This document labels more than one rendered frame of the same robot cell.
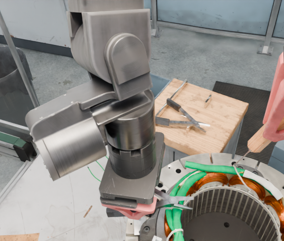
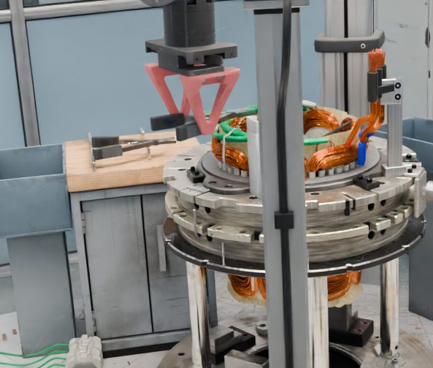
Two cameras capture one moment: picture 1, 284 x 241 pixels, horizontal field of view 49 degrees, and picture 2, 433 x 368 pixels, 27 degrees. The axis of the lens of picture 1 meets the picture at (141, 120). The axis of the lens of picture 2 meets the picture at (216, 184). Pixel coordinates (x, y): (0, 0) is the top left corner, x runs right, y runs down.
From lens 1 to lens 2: 0.89 m
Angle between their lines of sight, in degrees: 47
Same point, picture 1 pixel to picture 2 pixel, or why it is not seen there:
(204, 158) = (204, 147)
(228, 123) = (188, 143)
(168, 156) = (133, 218)
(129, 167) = (204, 23)
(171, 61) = not seen: outside the picture
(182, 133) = (143, 161)
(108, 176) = (183, 48)
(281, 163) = not seen: hidden behind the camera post
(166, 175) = (179, 164)
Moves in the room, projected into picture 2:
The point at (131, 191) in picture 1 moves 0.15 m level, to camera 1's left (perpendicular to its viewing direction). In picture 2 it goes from (216, 47) to (110, 71)
